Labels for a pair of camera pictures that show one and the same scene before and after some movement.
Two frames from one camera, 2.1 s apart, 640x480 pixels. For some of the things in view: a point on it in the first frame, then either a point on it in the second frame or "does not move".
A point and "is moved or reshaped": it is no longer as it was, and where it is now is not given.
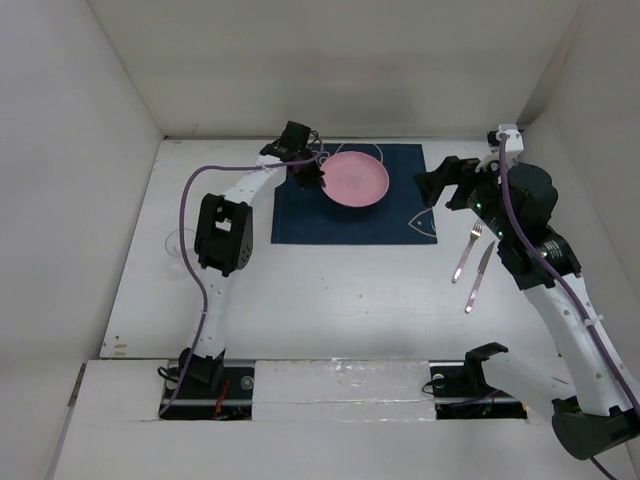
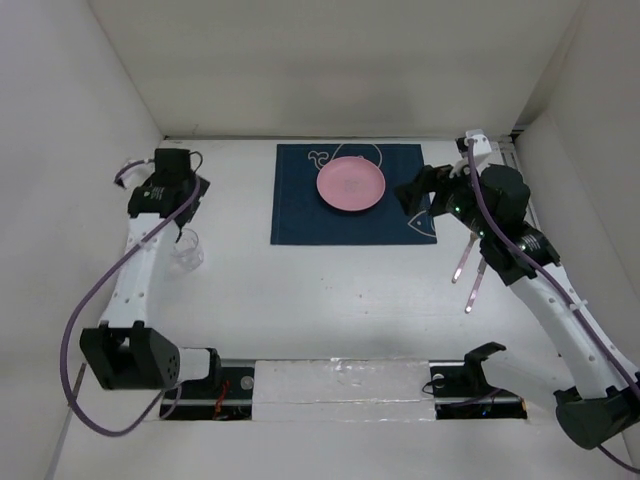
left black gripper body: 304,155 → 204,186
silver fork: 475,233 does not move
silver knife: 480,271 does not move
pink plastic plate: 355,179 is moved or reshaped
